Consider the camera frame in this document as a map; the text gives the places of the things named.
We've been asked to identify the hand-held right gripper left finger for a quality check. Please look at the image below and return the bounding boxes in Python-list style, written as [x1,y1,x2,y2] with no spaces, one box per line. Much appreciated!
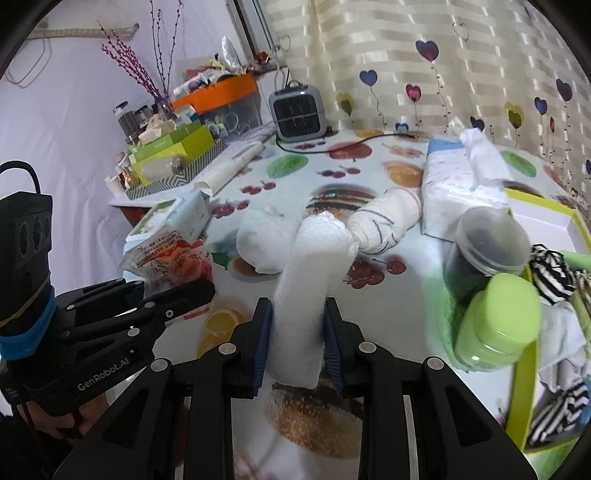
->
[53,298,273,480]

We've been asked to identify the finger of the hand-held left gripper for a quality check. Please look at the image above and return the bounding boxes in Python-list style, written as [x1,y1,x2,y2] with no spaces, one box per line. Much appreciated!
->
[88,278,217,309]
[62,298,214,357]

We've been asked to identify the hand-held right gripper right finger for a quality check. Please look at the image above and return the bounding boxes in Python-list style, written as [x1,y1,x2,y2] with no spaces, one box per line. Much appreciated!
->
[323,298,539,480]

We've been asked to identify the white towel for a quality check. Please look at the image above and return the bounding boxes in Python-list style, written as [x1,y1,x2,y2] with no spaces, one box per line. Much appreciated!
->
[268,213,360,388]

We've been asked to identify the black white striped sock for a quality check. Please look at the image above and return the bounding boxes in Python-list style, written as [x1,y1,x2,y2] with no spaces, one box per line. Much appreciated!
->
[529,244,583,303]
[529,378,591,446]

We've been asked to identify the green rimmed box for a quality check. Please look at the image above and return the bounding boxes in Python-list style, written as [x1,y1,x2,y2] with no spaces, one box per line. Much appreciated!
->
[503,187,591,453]

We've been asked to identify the person's left hand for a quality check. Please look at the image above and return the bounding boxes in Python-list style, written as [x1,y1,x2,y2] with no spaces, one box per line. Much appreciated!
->
[41,396,112,440]

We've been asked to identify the red orange snack packet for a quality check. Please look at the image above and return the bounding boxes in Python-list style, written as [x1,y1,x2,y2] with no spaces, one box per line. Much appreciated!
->
[121,231,215,296]

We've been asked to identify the light blue wet wipes pack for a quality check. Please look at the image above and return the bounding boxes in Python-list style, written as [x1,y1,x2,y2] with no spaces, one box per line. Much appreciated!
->
[126,191,212,250]

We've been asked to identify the chevron pattern tray box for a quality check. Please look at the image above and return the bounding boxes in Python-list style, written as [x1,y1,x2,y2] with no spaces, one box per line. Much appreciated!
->
[124,138,227,201]

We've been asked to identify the white rolled sock blue stripes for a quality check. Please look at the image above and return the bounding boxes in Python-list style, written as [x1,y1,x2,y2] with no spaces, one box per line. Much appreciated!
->
[346,188,423,254]

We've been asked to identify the white rolled paper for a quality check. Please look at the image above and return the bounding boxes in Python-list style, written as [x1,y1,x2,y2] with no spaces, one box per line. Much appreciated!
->
[194,141,266,195]

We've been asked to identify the green cardboard box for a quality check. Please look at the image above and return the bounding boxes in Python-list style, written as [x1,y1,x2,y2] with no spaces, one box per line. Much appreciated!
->
[127,124,215,185]

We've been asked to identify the fruit print tablecloth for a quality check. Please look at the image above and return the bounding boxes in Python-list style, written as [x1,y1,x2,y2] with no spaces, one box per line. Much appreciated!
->
[111,127,591,480]

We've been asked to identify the green plastic bottle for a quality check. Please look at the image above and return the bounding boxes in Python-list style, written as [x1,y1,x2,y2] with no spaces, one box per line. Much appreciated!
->
[455,273,542,372]

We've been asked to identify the clear plastic jar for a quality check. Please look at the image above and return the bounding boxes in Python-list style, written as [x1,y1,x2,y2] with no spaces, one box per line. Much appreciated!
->
[445,205,532,301]

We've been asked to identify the orange lidded clear container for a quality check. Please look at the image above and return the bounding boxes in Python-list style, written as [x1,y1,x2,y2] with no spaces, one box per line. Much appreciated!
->
[173,73,264,136]

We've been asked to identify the purple dried branches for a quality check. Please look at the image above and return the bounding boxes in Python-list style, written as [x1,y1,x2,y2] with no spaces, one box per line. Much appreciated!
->
[97,0,185,108]

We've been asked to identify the grey desktop heater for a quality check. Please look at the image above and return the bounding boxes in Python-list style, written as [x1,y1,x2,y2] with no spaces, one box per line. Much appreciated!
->
[269,80,326,144]

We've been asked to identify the pale white cloth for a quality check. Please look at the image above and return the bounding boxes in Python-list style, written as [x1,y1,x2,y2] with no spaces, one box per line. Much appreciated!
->
[538,305,591,393]

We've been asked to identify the white crumpled cloth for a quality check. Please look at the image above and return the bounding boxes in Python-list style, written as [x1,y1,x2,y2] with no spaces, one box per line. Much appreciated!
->
[459,128,509,185]

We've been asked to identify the silver foil bag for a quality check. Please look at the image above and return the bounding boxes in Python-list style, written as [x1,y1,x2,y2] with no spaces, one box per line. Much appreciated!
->
[221,36,243,75]

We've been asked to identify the green cloth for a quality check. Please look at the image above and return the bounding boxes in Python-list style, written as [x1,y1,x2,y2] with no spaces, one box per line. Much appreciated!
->
[561,251,591,278]

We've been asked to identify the heart print striped curtain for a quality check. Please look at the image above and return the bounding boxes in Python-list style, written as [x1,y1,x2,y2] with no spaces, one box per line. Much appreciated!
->
[272,0,591,195]

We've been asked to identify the black heater cable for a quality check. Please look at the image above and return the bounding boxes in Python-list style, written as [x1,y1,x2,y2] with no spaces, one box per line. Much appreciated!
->
[276,131,416,154]

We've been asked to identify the white wall cable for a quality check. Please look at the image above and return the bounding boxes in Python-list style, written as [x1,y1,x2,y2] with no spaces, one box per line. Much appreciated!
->
[0,22,139,88]

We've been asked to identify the window frame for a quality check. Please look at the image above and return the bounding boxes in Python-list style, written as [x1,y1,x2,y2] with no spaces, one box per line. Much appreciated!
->
[226,0,287,75]

